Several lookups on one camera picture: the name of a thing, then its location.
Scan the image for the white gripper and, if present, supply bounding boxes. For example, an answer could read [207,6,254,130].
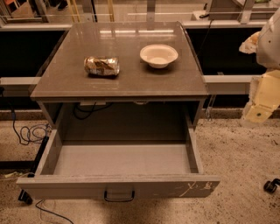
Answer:
[239,8,280,126]

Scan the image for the open grey top drawer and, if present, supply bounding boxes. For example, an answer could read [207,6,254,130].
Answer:
[17,131,220,200]

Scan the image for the white paper bowl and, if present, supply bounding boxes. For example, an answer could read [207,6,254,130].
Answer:
[140,45,179,68]

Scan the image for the black caster wheel right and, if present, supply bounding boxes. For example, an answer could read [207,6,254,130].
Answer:
[263,178,280,193]

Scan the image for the grey cabinet with countertop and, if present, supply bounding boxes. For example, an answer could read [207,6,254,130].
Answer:
[29,21,209,144]

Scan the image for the black cabinet caster wheel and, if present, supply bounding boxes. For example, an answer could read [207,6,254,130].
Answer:
[18,190,32,205]

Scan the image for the black cable under countertop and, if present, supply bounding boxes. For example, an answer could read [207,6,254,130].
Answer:
[72,101,113,121]

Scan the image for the black drawer handle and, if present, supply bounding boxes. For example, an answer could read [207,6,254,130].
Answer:
[103,191,135,202]

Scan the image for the blue cable on floor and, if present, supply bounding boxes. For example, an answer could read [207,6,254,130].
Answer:
[8,101,52,146]

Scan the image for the black floor cable front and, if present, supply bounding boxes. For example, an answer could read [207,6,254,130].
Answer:
[34,199,75,224]

